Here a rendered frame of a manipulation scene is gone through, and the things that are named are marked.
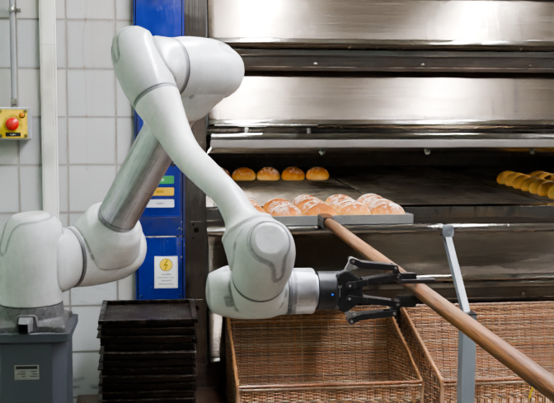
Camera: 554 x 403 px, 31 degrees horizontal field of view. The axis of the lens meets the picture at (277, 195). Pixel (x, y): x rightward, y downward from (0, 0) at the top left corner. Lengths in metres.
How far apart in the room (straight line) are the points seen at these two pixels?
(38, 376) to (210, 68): 0.85
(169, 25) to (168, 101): 1.17
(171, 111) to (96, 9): 1.24
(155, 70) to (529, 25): 1.71
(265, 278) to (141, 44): 0.64
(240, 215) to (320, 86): 1.57
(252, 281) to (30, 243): 0.81
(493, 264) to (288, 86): 0.93
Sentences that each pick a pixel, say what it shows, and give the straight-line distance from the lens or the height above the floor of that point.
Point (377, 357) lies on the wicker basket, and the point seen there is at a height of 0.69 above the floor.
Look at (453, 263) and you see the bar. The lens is 3.00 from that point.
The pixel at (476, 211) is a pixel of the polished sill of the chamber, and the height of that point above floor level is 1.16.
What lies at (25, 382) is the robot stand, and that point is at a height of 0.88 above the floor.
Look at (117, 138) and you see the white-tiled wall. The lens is 3.27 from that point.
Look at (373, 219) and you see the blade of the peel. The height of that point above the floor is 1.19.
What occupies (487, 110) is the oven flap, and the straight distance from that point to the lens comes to 3.45.
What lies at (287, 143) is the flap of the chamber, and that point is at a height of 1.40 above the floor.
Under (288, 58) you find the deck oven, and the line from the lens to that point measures 3.31.
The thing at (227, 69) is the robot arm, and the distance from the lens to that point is 2.25.
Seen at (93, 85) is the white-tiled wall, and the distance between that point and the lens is 3.27.
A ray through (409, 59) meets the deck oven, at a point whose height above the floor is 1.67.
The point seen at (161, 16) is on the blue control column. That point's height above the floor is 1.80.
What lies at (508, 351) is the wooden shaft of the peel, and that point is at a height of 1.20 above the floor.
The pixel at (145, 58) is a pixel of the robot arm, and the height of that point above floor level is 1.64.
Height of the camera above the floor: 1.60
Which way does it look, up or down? 7 degrees down
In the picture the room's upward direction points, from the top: straight up
